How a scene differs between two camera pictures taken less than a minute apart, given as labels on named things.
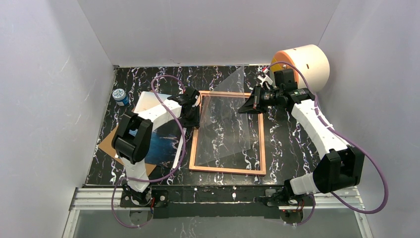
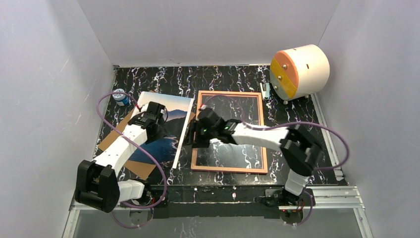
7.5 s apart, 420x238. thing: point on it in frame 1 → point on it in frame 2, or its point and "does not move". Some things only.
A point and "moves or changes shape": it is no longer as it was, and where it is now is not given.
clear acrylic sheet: (223, 130) moves or changes shape
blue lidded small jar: (120, 96) does not move
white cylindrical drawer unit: (310, 64) does not move
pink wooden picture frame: (255, 171) does not move
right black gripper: (258, 99) → (195, 135)
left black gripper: (192, 113) → (160, 128)
